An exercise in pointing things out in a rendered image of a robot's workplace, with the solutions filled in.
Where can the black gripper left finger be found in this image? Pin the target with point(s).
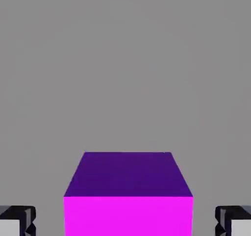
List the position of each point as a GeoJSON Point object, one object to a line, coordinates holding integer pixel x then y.
{"type": "Point", "coordinates": [18, 214]}

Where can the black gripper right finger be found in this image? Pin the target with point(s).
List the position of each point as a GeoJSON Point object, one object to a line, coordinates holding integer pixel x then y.
{"type": "Point", "coordinates": [232, 214]}

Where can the small magenta cube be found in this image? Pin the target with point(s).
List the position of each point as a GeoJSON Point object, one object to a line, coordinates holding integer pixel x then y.
{"type": "Point", "coordinates": [128, 210]}

